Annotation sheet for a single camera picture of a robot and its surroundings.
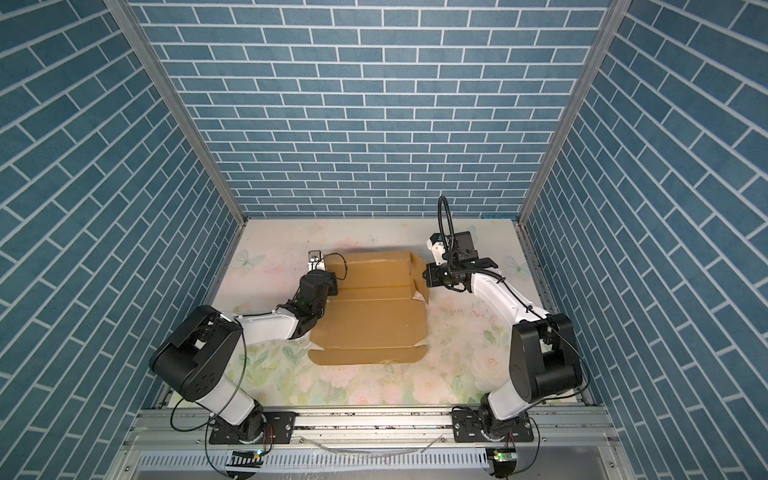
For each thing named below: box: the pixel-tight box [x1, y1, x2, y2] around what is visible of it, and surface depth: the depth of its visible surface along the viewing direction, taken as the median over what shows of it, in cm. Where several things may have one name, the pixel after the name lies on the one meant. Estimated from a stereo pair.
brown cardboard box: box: [308, 250, 430, 365], surface depth 90 cm
